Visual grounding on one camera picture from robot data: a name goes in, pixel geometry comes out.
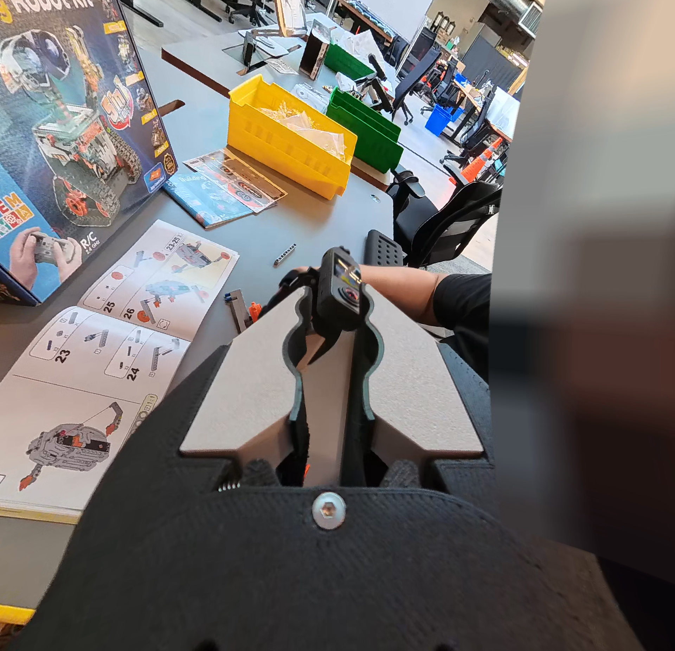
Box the orange traffic cone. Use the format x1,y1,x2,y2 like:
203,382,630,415
460,137,505,186

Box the blue recycling bin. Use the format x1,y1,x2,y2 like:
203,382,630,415
424,103,466,135

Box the green plastic bin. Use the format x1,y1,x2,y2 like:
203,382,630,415
326,88,404,174
323,42,376,81

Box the clear plastic bags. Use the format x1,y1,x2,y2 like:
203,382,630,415
258,100,346,161

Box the small black cardboard box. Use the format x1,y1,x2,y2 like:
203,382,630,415
300,19,332,81

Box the robot kit box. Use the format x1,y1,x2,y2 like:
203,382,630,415
0,0,179,306

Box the yellow plastic bin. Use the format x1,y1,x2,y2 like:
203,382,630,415
227,73,353,201

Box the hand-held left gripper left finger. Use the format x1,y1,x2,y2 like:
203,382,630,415
179,286,313,480

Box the open white instruction booklet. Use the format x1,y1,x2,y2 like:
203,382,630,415
0,220,239,525

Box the white partition panel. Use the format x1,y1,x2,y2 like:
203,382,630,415
337,0,448,44

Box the person's right forearm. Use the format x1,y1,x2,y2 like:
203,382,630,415
359,264,454,327

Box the black mesh office chair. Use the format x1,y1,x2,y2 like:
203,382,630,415
387,168,503,269

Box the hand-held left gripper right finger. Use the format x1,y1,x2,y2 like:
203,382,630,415
345,284,485,483

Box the black studded board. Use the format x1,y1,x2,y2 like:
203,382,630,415
365,229,407,268

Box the black desk stand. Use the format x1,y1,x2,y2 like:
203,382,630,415
364,54,395,115

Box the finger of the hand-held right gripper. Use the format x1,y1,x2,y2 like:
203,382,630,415
302,332,351,487

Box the grey assembly with orange wheel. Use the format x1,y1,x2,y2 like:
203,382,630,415
224,289,263,335

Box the adjoining grey desk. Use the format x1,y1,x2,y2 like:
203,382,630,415
161,13,401,188

